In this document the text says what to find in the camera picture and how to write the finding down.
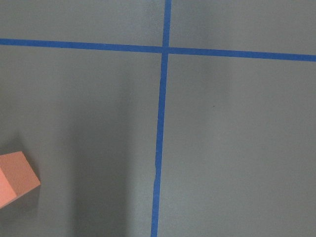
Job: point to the orange foam block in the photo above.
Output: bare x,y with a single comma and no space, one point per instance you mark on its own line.
17,177

